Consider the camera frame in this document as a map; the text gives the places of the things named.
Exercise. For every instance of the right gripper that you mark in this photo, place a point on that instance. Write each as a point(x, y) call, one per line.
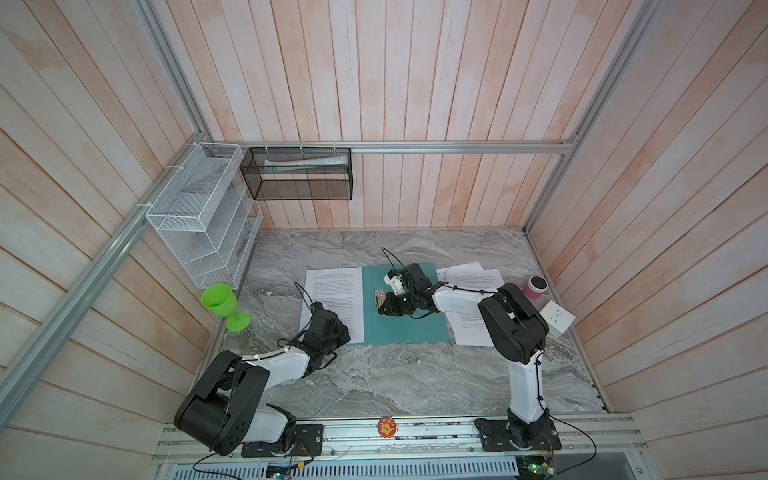
point(389, 309)

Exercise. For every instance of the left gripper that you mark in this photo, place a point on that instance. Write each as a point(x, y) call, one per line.
point(343, 335)

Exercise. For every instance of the printed paper sheet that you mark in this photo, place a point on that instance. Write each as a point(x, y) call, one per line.
point(341, 291)

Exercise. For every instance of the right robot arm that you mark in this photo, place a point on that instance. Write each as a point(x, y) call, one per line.
point(517, 331)

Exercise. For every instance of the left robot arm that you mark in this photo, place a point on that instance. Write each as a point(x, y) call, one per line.
point(223, 409)

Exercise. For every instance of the metal folder clip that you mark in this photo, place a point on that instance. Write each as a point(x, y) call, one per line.
point(380, 299)

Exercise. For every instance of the printed paper stack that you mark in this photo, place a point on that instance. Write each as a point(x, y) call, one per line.
point(468, 284)

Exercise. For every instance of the green plastic goblet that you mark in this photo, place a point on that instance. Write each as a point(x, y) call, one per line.
point(220, 300)

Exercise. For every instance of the pink cylindrical speaker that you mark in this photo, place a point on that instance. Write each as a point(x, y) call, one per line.
point(535, 287)

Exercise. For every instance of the black mesh basket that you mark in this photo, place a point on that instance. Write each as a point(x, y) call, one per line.
point(298, 173)

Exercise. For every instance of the white power socket cube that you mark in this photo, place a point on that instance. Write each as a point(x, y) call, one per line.
point(558, 319)

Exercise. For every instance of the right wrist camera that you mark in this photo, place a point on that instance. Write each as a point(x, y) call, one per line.
point(394, 280)

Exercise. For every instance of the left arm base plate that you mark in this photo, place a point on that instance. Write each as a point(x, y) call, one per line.
point(303, 440)

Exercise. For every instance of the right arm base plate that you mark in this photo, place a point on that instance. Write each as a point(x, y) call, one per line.
point(506, 435)

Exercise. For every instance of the white wire mesh shelf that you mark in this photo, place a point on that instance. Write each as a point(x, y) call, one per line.
point(206, 218)

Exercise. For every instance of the aluminium front rail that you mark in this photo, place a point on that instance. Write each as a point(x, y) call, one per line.
point(442, 437)

